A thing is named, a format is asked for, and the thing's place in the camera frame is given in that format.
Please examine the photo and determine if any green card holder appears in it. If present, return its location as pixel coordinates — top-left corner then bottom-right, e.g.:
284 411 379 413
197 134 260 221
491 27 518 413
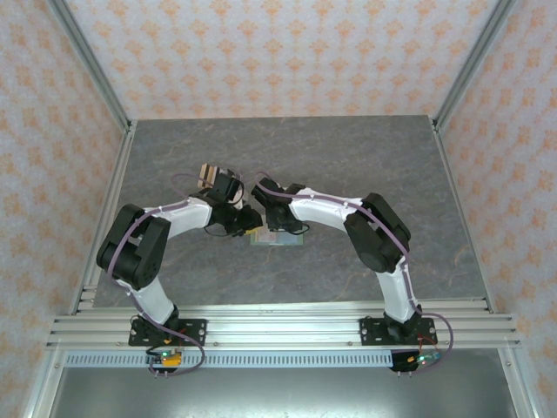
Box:
251 228 305 248

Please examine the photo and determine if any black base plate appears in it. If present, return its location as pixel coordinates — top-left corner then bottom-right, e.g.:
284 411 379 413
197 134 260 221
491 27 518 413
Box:
129 319 208 347
359 317 436 347

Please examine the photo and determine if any narrow aluminium cross rail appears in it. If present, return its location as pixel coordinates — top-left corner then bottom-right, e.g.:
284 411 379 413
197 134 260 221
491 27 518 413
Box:
77 298 496 315

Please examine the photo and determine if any grey slotted cable duct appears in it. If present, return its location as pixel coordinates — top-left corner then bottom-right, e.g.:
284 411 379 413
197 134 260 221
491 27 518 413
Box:
64 351 395 369

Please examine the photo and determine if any wide aluminium base beam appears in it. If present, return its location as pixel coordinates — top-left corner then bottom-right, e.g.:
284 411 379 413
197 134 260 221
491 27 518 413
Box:
45 315 522 350

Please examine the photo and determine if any circuit board with green light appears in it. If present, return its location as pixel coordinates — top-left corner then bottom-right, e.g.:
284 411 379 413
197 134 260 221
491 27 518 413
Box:
391 350 446 374

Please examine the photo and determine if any aluminium frame post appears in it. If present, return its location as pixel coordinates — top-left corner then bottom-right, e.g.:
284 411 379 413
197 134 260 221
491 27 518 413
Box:
433 0 521 131
45 0 134 131

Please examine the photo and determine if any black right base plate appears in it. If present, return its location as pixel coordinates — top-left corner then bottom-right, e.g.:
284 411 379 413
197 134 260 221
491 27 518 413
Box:
359 317 436 347

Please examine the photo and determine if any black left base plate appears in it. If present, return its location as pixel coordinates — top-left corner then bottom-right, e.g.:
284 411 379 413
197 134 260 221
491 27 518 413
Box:
129 319 208 347

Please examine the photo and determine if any grey metal sheet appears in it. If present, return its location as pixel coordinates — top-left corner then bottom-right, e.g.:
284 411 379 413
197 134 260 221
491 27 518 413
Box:
47 367 515 418

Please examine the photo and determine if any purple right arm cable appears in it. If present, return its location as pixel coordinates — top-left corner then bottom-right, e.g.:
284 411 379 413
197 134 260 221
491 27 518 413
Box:
254 172 458 375

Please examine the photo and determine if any aluminium frame leg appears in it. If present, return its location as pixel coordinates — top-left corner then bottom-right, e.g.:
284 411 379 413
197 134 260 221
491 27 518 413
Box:
21 347 66 418
498 347 539 418

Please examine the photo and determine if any aluminium side rail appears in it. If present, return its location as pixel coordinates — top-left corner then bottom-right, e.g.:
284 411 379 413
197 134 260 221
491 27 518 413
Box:
429 116 497 314
67 120 138 314

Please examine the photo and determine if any circuit board with yellow connector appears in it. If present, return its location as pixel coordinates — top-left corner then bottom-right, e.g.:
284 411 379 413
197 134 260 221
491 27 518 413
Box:
145 347 184 367

